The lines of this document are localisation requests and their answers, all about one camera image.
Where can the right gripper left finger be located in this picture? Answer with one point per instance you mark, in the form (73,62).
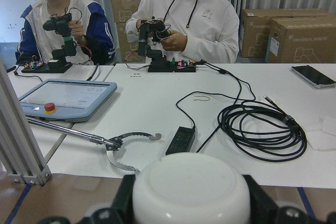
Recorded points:
(85,199)

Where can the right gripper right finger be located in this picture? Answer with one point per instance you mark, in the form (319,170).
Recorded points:
(264,210)

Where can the white cup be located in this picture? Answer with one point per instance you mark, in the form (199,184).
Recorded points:
(190,188)

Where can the metal reacher grabber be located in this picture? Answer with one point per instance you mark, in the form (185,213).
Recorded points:
(112,145)

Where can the black power adapter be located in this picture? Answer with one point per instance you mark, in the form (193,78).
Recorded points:
(182,140)

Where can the teach pendant tablet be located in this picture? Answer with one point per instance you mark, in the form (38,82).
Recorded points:
(66,100)

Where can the smartphone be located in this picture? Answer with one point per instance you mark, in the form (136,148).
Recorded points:
(313,76)

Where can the person in blue-white jacket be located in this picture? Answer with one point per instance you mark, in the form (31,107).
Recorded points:
(77,30)

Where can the cardboard box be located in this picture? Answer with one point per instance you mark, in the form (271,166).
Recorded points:
(255,27)
(302,40)

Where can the cardboard box behind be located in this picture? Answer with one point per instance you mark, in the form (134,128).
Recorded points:
(255,27)

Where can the person in white hoodie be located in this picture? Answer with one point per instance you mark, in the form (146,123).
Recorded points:
(200,29)

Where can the aluminium frame post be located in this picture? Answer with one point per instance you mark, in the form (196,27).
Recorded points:
(20,153)

